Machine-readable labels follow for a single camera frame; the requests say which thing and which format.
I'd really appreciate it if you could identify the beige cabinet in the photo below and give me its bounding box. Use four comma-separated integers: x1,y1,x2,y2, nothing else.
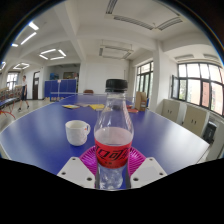
161,98,181,123
182,104,210,138

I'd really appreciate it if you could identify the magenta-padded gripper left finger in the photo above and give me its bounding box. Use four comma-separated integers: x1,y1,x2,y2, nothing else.
57,146,101,190

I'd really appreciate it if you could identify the tall narrow dark-framed window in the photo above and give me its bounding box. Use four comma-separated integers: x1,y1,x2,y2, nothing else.
135,61,154,99

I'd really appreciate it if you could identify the yellow and blue booklet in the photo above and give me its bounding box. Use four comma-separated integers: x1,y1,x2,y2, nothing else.
61,104,81,110

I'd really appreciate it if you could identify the group of ceiling lights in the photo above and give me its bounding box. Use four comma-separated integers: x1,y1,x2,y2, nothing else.
10,21,68,71

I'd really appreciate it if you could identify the yellow paper sheet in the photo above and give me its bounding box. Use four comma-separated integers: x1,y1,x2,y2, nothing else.
88,103,106,111

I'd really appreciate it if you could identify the clear red-labelled drink bottle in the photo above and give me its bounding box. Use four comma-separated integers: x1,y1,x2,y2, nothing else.
93,78,135,191

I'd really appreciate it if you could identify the brown cardboard box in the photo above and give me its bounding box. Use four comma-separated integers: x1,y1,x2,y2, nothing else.
134,91,148,112

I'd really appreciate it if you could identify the black waste bin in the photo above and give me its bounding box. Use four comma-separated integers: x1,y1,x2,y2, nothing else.
202,121,218,144

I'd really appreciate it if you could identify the red table tennis paddle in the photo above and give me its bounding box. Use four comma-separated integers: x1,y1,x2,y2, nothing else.
126,105,139,114

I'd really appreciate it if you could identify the white ceramic mug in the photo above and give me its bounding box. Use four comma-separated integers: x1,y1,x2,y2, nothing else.
64,120,91,147

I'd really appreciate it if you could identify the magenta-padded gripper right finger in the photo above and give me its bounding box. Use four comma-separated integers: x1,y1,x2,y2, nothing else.
127,146,168,190

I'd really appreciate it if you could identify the red-legged table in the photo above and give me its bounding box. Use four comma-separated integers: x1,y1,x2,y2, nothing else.
0,85,23,119

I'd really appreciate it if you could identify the folded blue table tennis table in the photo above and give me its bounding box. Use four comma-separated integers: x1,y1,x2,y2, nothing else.
44,78,78,101

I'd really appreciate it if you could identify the large dark-framed window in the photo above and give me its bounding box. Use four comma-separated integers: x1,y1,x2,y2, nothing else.
171,62,224,116

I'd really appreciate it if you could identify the dark door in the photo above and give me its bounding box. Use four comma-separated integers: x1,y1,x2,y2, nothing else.
32,70,41,100

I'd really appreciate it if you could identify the person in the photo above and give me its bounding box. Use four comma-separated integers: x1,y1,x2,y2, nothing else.
17,75,30,113

